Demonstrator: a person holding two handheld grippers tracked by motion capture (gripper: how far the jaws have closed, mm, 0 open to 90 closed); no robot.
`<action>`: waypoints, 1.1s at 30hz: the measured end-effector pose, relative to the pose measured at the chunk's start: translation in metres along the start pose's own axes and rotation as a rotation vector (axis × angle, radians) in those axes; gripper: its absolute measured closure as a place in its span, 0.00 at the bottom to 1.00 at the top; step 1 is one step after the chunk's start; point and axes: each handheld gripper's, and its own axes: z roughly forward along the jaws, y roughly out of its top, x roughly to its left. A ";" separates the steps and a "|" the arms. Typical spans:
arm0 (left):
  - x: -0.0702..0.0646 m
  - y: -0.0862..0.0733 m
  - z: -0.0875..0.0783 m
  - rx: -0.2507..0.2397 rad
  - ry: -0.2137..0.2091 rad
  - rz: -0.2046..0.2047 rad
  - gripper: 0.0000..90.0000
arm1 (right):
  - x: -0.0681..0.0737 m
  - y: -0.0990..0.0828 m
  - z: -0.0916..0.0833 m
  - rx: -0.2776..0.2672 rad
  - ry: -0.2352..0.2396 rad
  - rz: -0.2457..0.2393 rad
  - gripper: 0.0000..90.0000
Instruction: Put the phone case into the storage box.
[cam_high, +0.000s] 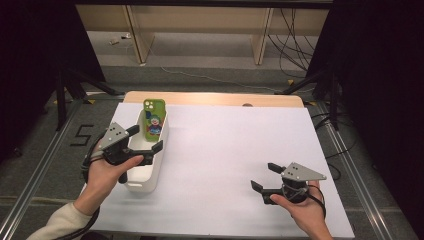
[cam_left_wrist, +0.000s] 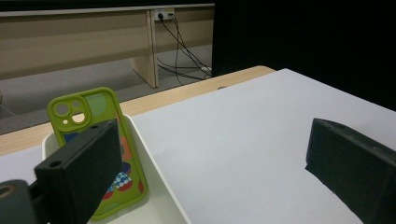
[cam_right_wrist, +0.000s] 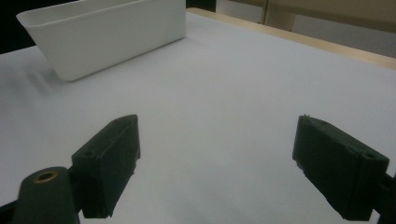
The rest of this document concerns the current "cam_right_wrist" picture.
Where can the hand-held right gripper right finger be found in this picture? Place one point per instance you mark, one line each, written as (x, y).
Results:
(339, 171)

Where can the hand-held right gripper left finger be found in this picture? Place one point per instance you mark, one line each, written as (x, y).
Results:
(106, 168)

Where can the white plastic bin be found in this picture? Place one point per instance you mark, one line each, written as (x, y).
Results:
(109, 40)

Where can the white table cover sheet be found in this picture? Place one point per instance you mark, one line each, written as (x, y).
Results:
(233, 87)

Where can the light wooden desk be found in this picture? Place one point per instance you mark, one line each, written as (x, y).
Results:
(327, 12)

